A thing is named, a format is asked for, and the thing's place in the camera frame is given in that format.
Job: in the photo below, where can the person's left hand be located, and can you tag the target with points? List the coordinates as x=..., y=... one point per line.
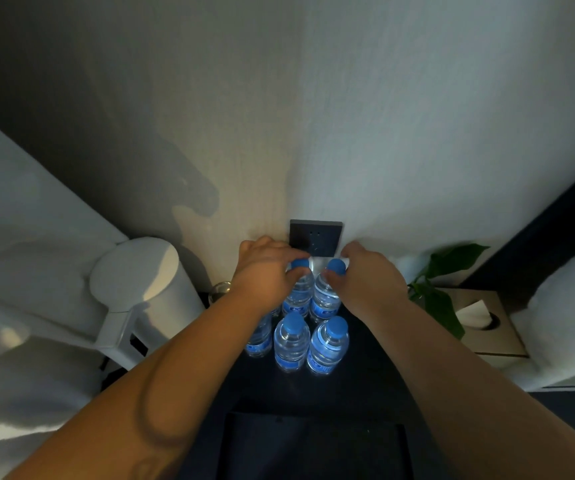
x=262, y=279

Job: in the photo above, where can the person's right hand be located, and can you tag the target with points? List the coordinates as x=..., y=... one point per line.
x=372, y=289

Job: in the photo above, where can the clear water bottle blue cap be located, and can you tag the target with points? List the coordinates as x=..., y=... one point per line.
x=300, y=297
x=325, y=302

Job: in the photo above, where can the group of water bottles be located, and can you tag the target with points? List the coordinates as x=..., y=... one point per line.
x=291, y=344

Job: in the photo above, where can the black tray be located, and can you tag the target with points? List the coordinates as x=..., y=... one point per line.
x=312, y=449

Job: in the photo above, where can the person's left forearm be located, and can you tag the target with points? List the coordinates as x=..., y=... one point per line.
x=142, y=394

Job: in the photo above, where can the person's right forearm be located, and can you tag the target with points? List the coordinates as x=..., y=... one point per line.
x=487, y=399

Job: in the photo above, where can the clear drinking glass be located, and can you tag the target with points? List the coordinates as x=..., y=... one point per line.
x=219, y=290

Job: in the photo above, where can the green plant in glass vase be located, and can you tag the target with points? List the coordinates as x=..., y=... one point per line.
x=442, y=307

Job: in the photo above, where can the black table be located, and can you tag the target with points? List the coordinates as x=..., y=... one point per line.
x=357, y=389

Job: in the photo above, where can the white electric kettle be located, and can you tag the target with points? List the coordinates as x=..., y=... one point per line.
x=132, y=274

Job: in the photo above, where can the beige tissue box with tissue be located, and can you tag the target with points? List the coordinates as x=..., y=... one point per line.
x=507, y=339

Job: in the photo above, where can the white hanging cloth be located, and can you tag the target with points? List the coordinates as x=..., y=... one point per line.
x=567, y=314

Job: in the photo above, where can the white draped cloth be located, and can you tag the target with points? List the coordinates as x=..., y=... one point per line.
x=22, y=219

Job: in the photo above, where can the dark grey wall socket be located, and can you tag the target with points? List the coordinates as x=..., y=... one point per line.
x=315, y=234

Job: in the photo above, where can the black wall frame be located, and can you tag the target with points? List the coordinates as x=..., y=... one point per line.
x=557, y=229

